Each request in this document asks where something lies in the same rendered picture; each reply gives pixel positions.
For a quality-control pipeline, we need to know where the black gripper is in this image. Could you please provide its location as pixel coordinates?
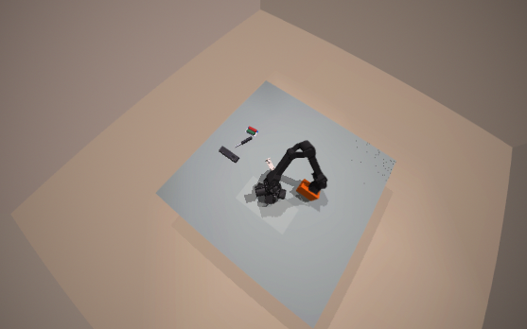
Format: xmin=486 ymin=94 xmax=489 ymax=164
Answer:
xmin=258 ymin=183 xmax=287 ymax=199

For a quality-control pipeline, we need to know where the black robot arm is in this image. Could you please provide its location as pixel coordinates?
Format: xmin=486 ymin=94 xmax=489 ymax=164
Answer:
xmin=255 ymin=140 xmax=327 ymax=204

